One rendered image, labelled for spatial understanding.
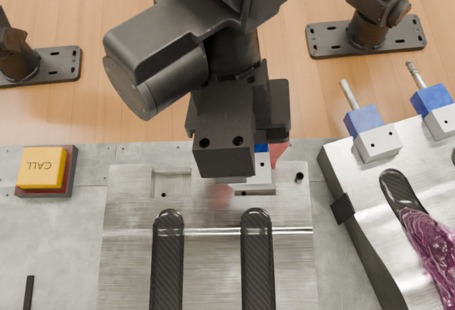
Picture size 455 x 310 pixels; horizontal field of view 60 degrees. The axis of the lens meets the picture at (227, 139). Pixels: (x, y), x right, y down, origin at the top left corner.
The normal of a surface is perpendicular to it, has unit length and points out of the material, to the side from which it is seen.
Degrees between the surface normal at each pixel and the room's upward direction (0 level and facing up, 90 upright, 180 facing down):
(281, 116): 22
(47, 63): 0
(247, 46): 70
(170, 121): 0
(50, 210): 0
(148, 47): 9
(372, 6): 98
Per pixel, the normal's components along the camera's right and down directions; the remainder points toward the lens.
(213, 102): -0.17, -0.68
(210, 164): -0.07, 0.73
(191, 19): 0.07, -0.48
